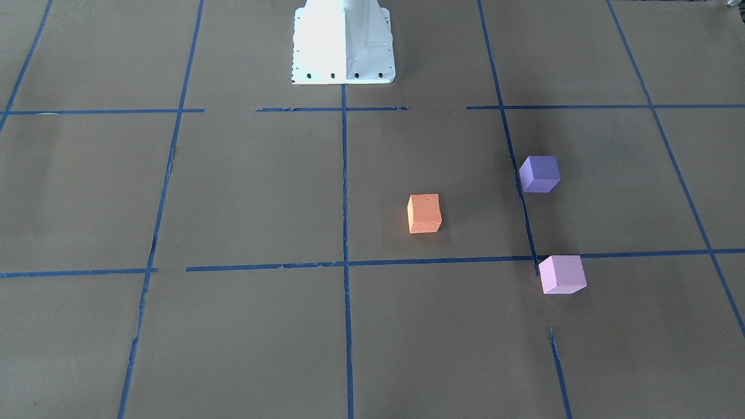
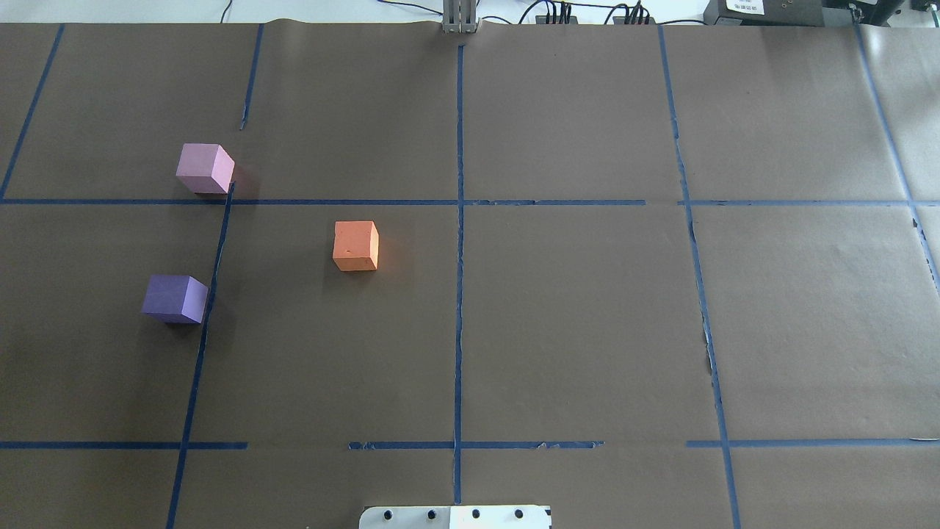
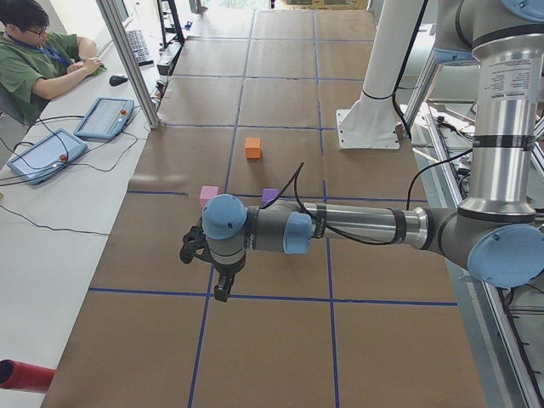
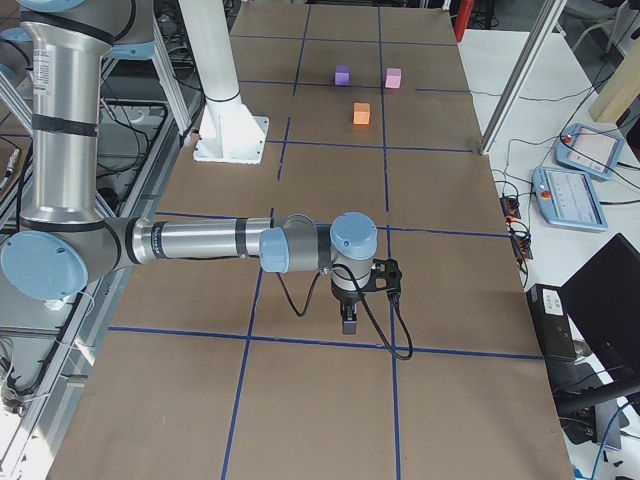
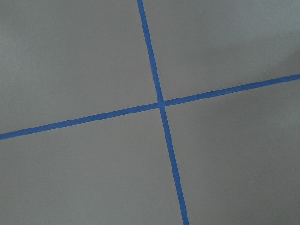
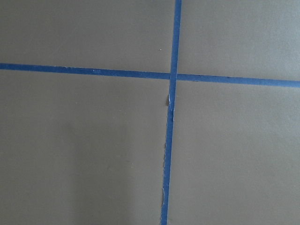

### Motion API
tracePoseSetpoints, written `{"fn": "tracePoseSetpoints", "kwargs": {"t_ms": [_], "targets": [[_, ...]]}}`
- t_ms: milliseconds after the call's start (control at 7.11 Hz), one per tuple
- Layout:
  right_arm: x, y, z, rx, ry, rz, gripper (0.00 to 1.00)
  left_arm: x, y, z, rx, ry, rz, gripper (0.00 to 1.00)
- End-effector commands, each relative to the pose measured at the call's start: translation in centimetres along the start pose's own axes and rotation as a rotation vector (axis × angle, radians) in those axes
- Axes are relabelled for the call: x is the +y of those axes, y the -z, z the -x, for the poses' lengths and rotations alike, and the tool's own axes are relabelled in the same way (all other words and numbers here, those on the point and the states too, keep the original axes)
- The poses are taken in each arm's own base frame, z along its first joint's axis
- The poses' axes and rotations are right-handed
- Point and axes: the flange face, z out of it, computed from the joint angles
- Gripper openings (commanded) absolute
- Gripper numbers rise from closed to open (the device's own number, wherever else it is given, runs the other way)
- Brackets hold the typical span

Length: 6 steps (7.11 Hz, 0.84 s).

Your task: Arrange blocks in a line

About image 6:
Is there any blue tape strip crosswise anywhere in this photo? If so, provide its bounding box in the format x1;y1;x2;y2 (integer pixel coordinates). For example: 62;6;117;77
0;63;300;88

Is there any blue tape strip lengthwise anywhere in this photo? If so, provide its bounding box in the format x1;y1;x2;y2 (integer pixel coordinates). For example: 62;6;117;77
160;0;182;225

